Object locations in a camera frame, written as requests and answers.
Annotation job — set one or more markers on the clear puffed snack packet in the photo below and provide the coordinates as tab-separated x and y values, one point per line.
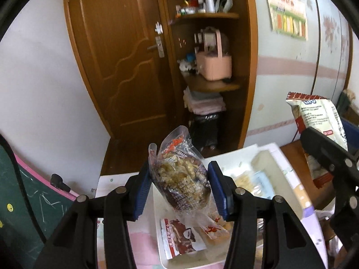
179	179

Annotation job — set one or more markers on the white plastic tray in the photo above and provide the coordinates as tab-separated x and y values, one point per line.
246	159

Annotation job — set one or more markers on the small white plush toy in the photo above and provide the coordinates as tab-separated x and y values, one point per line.
185	66

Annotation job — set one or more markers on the white blue snack packet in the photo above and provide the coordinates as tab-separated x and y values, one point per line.
263	183

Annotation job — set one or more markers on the wall poster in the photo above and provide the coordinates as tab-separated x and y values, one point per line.
286	14

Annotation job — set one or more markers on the black suitcase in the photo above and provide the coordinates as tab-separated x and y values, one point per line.
204	131

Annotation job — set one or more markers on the brown white snack packet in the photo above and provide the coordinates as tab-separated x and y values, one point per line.
179	238

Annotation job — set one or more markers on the green cloth bag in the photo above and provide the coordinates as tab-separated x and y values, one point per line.
342	103

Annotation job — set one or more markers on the tall white bottle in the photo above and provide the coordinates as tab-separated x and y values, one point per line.
209	1

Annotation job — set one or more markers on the small blue toy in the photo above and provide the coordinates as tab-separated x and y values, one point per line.
191	57

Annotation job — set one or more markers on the black chalkboard clip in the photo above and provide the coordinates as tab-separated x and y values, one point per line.
57	180

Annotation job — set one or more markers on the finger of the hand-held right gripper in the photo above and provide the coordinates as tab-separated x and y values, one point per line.
352	138
322	151

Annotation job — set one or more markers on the white printed play table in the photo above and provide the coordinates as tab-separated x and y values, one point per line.
112	185

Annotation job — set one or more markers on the red white snack packet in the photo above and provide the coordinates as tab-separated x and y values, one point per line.
317	115
213	232

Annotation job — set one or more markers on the brown wooden door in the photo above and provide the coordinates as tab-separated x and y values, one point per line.
112	61

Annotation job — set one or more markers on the white black roll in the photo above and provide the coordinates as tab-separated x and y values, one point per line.
224	2

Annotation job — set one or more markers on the stack of folded cloths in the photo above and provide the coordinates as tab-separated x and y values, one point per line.
202	103

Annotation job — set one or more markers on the wooden corner shelf cabinet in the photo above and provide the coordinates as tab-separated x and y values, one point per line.
213	85

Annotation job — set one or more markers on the green chalkboard with pink frame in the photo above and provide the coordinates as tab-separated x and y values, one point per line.
50	210

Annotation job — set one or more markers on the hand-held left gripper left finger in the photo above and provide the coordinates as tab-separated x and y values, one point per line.
143	196

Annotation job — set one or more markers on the pink storage basket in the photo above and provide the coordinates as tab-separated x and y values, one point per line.
213	67

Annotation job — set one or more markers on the white door sticker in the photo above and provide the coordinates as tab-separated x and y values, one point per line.
158	27

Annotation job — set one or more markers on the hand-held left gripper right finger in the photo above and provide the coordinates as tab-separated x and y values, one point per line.
221	199

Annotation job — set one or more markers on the row of small bottles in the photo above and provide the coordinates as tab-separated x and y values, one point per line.
190	9

